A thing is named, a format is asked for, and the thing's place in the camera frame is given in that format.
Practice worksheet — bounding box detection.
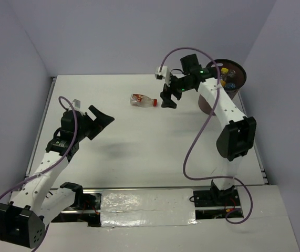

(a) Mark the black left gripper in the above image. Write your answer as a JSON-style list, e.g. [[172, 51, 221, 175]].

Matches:
[[75, 105, 113, 141]]

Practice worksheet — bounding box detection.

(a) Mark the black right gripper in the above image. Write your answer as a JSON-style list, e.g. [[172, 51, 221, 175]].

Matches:
[[160, 72, 194, 109]]

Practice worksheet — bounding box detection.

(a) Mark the red cap clear bottle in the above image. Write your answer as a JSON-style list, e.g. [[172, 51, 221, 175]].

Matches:
[[130, 93, 158, 108]]

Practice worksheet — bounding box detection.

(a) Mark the yellow cap orange label bottle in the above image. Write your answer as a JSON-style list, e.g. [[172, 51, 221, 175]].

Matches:
[[220, 67, 229, 87]]

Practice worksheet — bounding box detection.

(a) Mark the blue label white cap bottle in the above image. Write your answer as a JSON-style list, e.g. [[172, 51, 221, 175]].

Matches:
[[224, 82, 236, 90]]

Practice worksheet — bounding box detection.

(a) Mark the small blue label bottle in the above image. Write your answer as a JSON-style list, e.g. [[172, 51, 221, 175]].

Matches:
[[227, 69, 237, 79]]

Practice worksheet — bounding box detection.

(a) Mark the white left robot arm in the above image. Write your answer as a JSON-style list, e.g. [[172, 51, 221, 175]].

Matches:
[[0, 106, 114, 249]]

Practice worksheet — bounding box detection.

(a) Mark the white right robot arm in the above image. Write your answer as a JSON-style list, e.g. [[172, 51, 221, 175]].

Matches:
[[155, 54, 257, 205]]

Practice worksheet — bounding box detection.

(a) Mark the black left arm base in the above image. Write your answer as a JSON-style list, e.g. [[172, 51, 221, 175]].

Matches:
[[60, 182, 102, 227]]

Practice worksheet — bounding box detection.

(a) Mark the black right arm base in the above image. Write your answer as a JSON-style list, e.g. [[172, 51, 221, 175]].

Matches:
[[189, 188, 241, 208]]

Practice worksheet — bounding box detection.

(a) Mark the brown plastic waste bin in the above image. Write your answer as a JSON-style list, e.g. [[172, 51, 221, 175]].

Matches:
[[198, 58, 247, 115]]

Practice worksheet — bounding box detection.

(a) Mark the white foil covered front board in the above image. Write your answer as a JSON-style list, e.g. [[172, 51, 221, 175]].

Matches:
[[39, 185, 299, 251]]

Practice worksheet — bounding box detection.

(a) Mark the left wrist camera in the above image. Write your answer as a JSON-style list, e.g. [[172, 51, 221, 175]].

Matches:
[[72, 99, 81, 110]]

